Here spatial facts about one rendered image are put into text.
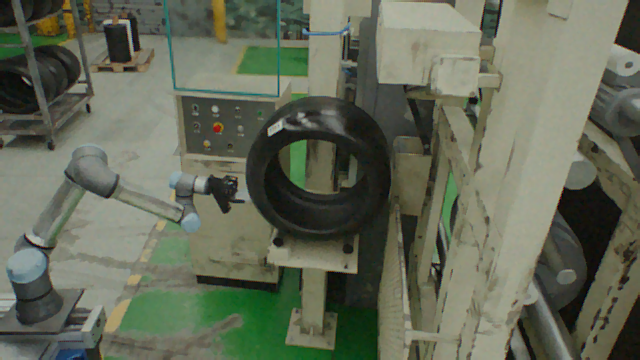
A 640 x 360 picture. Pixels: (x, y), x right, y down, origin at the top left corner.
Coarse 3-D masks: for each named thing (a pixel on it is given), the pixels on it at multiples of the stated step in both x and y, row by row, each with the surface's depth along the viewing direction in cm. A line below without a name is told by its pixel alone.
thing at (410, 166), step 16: (400, 144) 198; (416, 144) 205; (400, 160) 189; (416, 160) 188; (400, 176) 193; (416, 176) 192; (400, 192) 196; (416, 192) 195; (400, 208) 200; (416, 208) 199
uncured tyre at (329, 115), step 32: (320, 96) 171; (288, 128) 157; (320, 128) 155; (352, 128) 156; (256, 160) 163; (384, 160) 161; (256, 192) 170; (288, 192) 198; (352, 192) 195; (384, 192) 165; (288, 224) 174; (320, 224) 191; (352, 224) 171
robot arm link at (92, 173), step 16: (80, 160) 155; (96, 160) 156; (80, 176) 153; (96, 176) 153; (112, 176) 156; (96, 192) 155; (112, 192) 156; (128, 192) 160; (144, 192) 164; (144, 208) 165; (160, 208) 167; (176, 208) 171; (192, 208) 179; (192, 224) 174
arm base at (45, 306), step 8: (40, 296) 161; (48, 296) 164; (56, 296) 167; (16, 304) 163; (24, 304) 160; (32, 304) 160; (40, 304) 162; (48, 304) 164; (56, 304) 166; (16, 312) 163; (24, 312) 161; (32, 312) 161; (40, 312) 162; (48, 312) 164; (56, 312) 167; (24, 320) 162; (32, 320) 162; (40, 320) 163
